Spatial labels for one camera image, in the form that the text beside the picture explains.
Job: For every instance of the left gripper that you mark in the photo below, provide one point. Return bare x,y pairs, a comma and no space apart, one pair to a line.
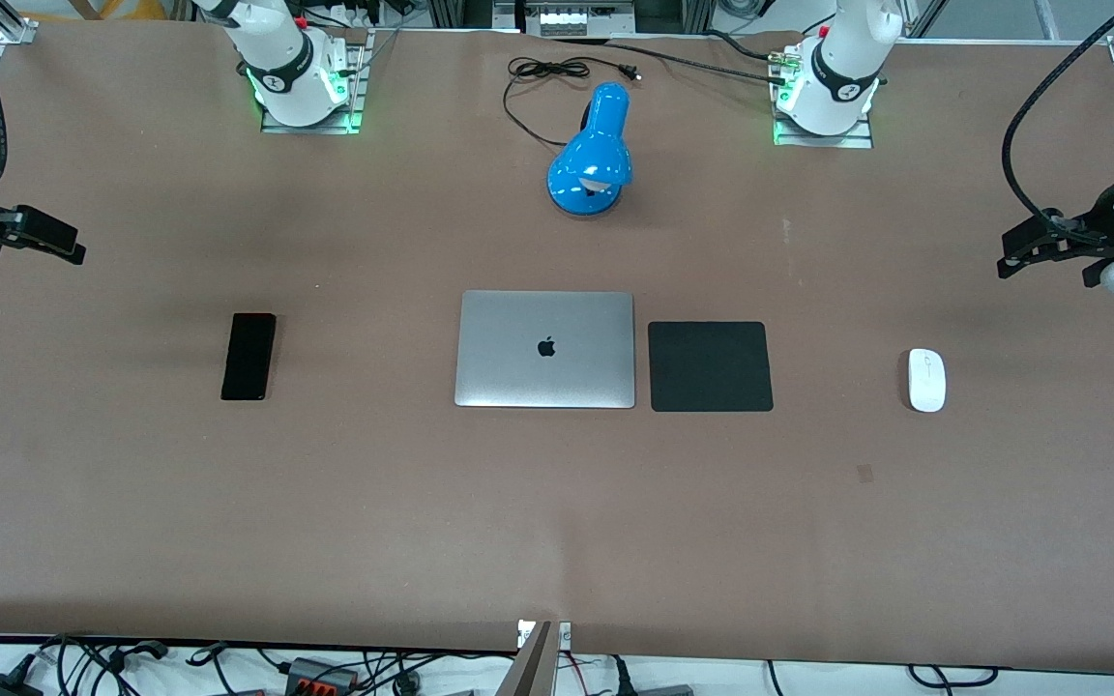
1098,225

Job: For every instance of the white computer mouse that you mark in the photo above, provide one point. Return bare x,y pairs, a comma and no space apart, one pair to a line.
926,380

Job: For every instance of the black smartphone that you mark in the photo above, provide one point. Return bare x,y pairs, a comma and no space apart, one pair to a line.
249,356

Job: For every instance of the black mouse pad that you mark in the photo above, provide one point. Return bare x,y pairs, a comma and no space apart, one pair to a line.
710,366

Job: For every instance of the black power adapter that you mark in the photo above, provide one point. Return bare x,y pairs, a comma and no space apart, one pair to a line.
4,684

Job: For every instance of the blue desk lamp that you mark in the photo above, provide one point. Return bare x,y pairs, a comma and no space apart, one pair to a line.
591,159

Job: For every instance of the silver closed laptop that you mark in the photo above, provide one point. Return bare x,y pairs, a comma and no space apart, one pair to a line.
544,349

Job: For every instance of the black box with orange connectors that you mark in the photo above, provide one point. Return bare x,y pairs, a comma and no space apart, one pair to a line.
320,675

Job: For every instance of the grey power strip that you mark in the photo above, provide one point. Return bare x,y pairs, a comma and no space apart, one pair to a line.
567,19

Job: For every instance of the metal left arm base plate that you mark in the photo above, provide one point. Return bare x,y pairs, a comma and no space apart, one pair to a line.
862,138

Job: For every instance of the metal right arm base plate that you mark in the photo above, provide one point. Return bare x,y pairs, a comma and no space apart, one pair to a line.
356,92

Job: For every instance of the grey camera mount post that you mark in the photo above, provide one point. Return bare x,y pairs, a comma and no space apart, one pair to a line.
538,662

